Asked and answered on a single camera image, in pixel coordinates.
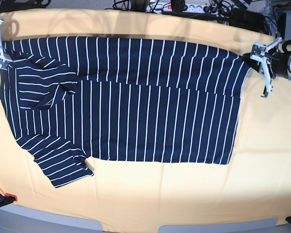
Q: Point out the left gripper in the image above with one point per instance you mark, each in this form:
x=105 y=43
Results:
x=280 y=64

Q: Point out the navy white striped T-shirt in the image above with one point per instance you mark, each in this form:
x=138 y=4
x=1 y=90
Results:
x=70 y=98

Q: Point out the black power adapter box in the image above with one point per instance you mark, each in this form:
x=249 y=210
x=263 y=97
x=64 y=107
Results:
x=244 y=17

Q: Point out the black round object top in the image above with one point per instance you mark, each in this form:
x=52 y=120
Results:
x=177 y=6

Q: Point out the white power strip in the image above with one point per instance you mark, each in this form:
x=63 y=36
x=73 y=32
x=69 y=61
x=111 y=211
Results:
x=165 y=7

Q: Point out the blue red clamp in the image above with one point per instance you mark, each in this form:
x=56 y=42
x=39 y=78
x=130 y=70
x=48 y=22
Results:
x=0 y=197

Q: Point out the grey pad bottom right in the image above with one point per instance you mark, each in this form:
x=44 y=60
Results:
x=220 y=228

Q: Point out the grey pad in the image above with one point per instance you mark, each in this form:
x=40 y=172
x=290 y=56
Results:
x=220 y=228
x=13 y=223

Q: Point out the grey pad bottom left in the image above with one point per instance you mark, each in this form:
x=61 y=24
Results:
x=13 y=223

